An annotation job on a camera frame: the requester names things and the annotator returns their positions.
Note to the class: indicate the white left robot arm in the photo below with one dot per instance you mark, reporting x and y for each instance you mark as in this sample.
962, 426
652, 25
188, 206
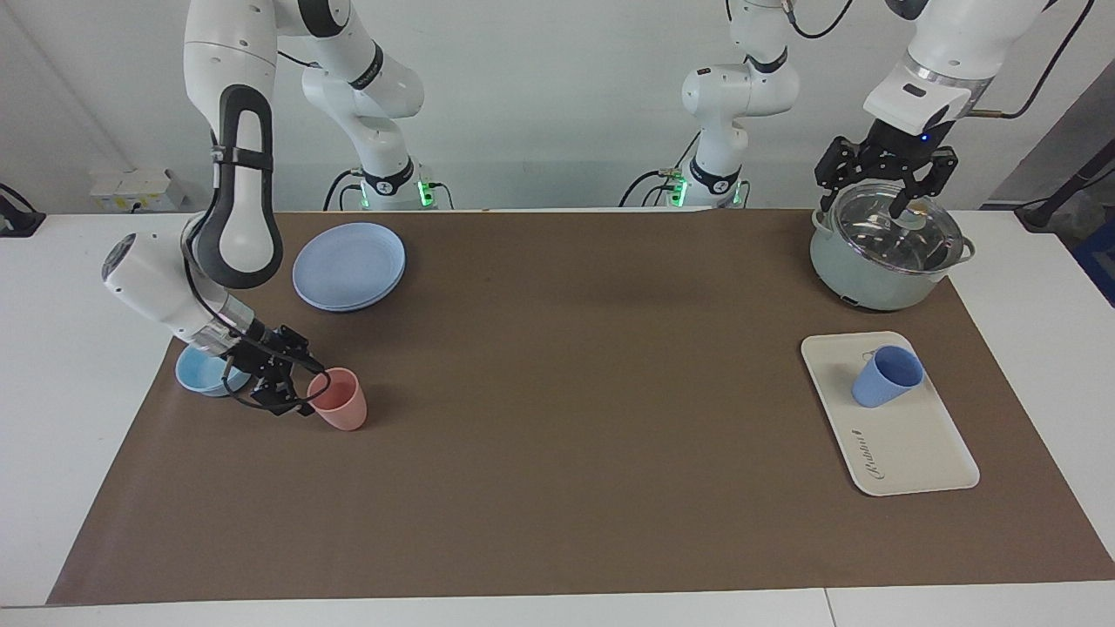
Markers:
958, 43

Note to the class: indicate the pink cup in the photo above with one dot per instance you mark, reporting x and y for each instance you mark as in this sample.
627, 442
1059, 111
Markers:
341, 402

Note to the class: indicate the cream tray with bear print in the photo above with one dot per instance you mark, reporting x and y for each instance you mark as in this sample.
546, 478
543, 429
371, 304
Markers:
906, 444

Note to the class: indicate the blue crate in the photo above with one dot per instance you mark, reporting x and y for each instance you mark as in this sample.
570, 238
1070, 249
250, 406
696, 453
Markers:
1099, 261

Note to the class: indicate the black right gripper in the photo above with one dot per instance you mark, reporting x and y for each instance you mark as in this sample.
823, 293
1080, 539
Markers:
261, 361

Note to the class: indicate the blue ribbed cup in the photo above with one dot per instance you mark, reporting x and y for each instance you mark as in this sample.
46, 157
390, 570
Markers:
881, 383

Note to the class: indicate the black table clamp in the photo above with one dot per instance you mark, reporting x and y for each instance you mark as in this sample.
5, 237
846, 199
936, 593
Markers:
19, 219

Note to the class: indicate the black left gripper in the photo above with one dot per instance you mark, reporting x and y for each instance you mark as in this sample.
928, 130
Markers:
897, 155

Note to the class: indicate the pale green cooking pot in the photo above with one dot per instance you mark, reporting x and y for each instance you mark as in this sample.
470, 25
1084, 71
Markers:
862, 283

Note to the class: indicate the brown table mat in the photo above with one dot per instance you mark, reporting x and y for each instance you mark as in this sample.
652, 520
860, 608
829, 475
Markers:
566, 418

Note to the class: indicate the white wall socket box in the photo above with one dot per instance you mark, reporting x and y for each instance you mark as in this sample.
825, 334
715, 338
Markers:
131, 190

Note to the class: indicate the pale blue plate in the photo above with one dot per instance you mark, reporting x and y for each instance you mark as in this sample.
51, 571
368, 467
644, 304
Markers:
348, 266

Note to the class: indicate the light blue bowl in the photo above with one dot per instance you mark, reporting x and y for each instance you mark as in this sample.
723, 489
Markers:
199, 374

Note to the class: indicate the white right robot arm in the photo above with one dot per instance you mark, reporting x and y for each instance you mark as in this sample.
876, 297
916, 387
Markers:
239, 200

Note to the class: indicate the glass pot lid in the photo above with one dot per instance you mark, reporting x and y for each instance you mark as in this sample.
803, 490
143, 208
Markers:
888, 235

